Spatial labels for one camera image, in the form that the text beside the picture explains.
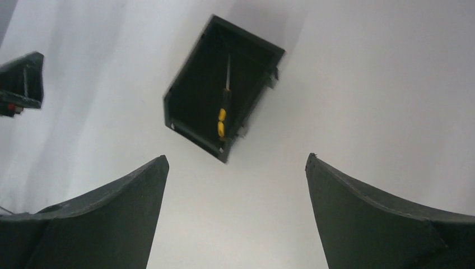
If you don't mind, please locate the yellow black screwdriver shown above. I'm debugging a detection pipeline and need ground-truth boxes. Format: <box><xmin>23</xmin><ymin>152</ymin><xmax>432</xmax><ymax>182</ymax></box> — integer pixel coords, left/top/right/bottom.
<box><xmin>217</xmin><ymin>53</ymin><xmax>232</xmax><ymax>141</ymax></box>

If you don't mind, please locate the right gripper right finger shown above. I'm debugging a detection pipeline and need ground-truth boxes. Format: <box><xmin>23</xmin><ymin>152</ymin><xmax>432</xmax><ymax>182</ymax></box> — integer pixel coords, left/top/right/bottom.
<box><xmin>305</xmin><ymin>153</ymin><xmax>474</xmax><ymax>268</ymax></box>

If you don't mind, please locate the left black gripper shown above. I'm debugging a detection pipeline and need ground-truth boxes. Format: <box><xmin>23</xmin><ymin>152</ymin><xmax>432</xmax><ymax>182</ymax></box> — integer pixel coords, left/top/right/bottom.
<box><xmin>1</xmin><ymin>52</ymin><xmax>44</xmax><ymax>118</ymax></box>

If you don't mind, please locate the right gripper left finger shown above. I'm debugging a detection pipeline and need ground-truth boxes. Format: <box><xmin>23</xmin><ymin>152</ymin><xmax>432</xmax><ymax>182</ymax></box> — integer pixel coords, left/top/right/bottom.
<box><xmin>1</xmin><ymin>155</ymin><xmax>169</xmax><ymax>268</ymax></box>

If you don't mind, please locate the black plastic bin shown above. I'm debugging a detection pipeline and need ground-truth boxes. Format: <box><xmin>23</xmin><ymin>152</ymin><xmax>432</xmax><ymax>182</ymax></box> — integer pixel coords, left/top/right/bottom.
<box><xmin>164</xmin><ymin>15</ymin><xmax>285</xmax><ymax>163</ymax></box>

